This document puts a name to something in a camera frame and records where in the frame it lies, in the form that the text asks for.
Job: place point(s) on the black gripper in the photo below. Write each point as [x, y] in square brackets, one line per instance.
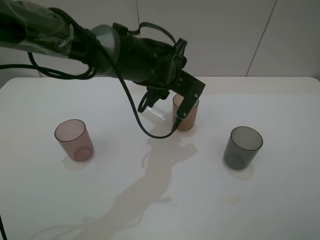
[167, 61]

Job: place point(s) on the clear plastic water bottle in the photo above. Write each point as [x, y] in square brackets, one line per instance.
[152, 99]

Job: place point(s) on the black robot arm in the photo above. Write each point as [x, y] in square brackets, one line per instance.
[112, 51]

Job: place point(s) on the amber translucent cup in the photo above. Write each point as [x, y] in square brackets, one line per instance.
[188, 122]

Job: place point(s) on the pink translucent cup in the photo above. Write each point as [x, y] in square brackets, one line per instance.
[74, 138]

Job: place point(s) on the grey translucent cup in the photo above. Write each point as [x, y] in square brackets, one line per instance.
[243, 144]

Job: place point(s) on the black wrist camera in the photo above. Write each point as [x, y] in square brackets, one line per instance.
[190, 97]

